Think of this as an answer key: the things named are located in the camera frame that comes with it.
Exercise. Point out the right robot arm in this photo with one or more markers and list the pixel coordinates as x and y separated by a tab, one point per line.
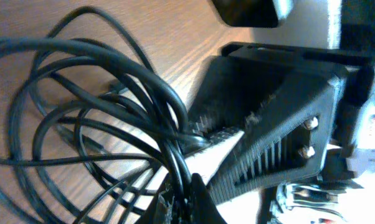
344	25

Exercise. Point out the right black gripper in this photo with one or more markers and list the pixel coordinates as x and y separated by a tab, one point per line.
360	84

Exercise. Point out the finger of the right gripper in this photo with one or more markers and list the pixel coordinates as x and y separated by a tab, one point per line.
284	110

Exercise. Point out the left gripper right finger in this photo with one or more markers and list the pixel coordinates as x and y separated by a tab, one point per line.
204	210

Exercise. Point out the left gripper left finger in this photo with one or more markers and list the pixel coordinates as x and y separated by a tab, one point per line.
160	210

